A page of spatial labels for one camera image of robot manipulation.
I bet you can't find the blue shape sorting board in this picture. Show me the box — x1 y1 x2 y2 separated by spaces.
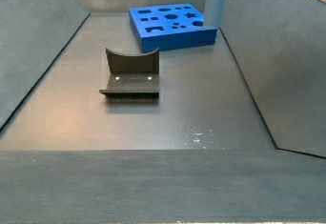
128 3 218 52

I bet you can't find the black curved holder bracket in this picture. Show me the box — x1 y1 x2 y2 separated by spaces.
99 49 160 99

